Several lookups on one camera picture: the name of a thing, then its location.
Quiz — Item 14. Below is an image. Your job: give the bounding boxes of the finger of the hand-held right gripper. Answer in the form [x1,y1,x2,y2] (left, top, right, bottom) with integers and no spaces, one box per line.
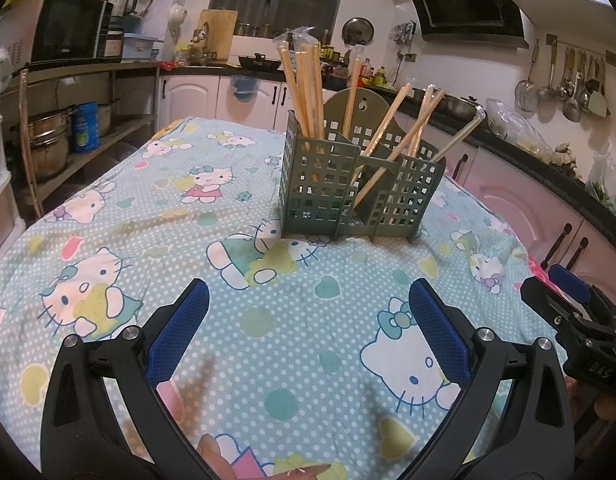
[548,264,616,327]
[519,276,597,350]

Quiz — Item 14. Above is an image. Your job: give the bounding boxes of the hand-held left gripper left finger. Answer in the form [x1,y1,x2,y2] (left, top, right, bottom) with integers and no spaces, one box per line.
[39,279,213,480]

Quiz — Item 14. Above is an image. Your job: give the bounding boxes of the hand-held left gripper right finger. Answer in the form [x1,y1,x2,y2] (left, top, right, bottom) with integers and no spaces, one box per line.
[402,279,576,480]

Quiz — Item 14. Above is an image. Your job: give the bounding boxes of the green plastic utensil holder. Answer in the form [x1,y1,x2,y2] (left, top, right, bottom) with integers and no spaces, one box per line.
[278,87,447,245]

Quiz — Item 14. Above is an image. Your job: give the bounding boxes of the pile of wooden chopsticks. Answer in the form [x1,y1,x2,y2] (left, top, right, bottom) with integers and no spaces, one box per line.
[273,30,486,211]

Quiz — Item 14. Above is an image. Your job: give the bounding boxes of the row of hanging kitchen utensils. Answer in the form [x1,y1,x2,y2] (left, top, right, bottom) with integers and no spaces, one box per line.
[514,40,613,122]

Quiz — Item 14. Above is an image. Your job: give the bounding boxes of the person's right hand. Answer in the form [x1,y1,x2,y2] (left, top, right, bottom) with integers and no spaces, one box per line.
[565,377,616,423]

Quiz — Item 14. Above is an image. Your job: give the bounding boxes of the pink plush blanket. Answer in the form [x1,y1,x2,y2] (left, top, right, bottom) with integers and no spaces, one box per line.
[525,250,558,291]

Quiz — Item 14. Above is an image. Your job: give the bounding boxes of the white base kitchen cabinets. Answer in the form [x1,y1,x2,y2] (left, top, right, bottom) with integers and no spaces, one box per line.
[158,75,616,281]

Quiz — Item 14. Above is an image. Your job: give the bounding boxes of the plastic bag with greens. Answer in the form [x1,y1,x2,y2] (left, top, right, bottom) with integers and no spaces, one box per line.
[585,145,616,211]

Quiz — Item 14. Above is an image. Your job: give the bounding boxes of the cartoon cat printed blanket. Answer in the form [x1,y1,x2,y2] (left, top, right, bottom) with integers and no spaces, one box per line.
[0,116,558,480]

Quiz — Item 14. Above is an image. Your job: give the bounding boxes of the black kitchen countertop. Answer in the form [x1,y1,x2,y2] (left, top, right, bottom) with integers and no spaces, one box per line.
[160,60,616,256]

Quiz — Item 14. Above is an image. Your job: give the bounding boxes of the pile of garlic bulbs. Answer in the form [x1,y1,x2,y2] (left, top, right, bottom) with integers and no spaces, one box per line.
[552,142,581,171]

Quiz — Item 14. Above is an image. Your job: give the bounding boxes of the plastic bag with yellow food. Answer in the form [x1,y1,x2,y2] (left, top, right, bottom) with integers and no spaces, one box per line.
[485,99,553,156]

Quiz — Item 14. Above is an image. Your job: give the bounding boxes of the steel pot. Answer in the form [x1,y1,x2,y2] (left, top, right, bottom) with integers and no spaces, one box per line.
[443,95,481,116]

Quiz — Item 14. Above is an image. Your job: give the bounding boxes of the blue tin can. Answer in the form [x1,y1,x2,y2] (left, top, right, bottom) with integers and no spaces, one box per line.
[70,101,99,153]

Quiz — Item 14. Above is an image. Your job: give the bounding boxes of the stacked steel pots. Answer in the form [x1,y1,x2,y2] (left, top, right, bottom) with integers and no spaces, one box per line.
[23,110,71,181]

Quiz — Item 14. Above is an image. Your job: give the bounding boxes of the blue hanging pouch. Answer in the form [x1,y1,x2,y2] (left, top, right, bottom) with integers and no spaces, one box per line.
[230,75,259,98]

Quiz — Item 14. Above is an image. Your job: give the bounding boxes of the group of condiment bottles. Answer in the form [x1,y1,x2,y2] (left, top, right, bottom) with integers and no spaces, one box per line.
[320,30,389,88]

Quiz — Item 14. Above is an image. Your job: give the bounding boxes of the black wok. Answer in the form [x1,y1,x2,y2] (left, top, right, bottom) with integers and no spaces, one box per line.
[236,52,283,71]

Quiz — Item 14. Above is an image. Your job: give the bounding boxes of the wooden storage shelf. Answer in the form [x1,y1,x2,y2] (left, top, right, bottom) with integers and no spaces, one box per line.
[0,57,161,216]

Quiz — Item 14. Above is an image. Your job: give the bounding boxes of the rectangular wooden cutting board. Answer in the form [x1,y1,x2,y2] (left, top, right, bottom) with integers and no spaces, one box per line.
[195,9,239,61]

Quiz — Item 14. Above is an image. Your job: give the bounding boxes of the black range hood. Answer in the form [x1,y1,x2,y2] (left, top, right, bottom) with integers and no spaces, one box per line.
[397,0,531,50]

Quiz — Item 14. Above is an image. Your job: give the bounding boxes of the bunch of hanging metal tools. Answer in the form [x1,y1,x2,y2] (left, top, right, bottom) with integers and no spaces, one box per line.
[390,20,419,46]

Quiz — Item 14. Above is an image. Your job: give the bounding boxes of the row of glass jars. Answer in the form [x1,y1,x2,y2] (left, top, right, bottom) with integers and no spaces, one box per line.
[235,22,333,41]

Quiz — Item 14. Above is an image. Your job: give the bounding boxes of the dark round pot lid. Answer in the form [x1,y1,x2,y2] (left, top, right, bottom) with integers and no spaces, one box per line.
[342,16,376,46]

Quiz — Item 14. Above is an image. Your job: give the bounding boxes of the black microwave oven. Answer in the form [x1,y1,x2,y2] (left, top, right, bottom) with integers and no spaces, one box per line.
[30,0,114,63]

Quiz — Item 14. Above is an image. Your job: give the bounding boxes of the metal utensil rail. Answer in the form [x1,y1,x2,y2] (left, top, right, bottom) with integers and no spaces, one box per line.
[545,34,616,65]

